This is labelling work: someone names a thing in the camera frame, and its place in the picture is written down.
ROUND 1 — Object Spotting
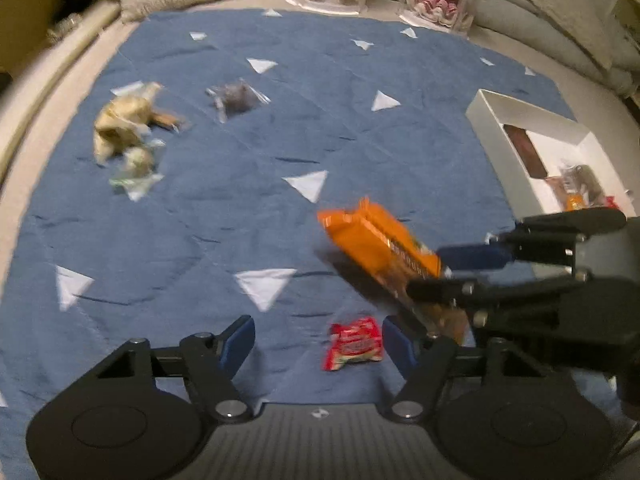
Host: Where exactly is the rope bundle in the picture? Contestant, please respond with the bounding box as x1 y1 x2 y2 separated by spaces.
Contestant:
46 12 86 41

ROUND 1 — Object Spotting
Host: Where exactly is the small red candy packet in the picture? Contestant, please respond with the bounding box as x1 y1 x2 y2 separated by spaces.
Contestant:
323 317 384 372

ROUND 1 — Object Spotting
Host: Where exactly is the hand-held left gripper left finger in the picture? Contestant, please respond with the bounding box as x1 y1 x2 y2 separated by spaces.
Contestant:
74 314 256 425

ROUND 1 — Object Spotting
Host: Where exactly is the yellow crumpled wrapper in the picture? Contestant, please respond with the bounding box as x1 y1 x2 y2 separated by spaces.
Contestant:
93 82 167 167

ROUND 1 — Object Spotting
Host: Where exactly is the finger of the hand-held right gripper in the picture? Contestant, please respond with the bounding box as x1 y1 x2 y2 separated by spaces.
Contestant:
406 269 592 328
437 208 627 272

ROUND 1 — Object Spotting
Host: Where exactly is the clear wrapped dark candy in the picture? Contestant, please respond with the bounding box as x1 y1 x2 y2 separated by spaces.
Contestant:
206 79 272 123

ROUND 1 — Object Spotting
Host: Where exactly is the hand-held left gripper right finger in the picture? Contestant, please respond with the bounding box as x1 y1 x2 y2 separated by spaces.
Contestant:
382 315 572 424

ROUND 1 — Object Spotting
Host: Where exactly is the white cardboard box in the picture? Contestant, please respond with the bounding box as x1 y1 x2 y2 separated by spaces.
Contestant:
465 88 640 222

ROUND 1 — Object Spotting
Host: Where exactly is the wooden side shelf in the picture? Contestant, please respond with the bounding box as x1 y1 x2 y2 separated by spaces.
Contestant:
0 0 123 126

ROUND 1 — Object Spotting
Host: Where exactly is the small brown candy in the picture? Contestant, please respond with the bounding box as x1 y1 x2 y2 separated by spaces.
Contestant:
151 111 187 132

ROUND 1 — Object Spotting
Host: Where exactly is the green white wrapped candy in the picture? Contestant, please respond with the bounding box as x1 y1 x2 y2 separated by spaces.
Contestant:
109 139 167 202

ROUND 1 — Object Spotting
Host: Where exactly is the blue blanket with white triangles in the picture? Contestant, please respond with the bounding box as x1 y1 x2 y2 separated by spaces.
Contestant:
0 7 618 466

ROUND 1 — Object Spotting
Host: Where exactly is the black brownie packet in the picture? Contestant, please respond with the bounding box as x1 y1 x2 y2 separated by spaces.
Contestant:
559 161 607 207

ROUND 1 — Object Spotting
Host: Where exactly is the large orange snack packet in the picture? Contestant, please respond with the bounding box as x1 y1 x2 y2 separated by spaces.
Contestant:
317 196 469 345

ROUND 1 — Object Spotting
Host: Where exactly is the dark brown snack packet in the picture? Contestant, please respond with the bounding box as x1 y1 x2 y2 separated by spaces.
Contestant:
503 123 547 180

